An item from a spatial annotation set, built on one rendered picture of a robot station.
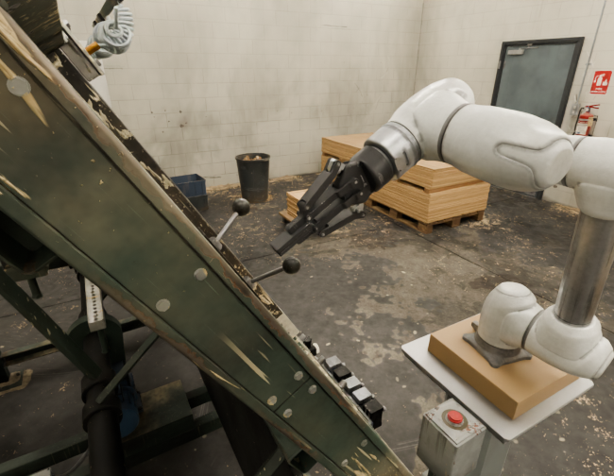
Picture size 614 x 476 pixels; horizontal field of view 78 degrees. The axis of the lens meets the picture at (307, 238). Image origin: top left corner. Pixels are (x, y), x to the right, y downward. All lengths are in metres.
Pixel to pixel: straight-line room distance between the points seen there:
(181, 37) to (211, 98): 0.88
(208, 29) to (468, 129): 5.82
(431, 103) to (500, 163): 0.16
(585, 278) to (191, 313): 1.08
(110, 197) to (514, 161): 0.51
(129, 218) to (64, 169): 0.07
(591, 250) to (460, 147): 0.68
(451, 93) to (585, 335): 0.93
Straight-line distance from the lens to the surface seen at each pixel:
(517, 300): 1.49
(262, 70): 6.55
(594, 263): 1.27
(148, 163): 1.02
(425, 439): 1.26
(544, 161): 0.61
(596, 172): 1.13
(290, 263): 0.75
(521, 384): 1.56
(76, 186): 0.40
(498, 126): 0.62
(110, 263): 0.42
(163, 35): 6.17
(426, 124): 0.68
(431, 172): 4.49
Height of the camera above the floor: 1.81
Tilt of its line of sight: 24 degrees down
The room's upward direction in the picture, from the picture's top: straight up
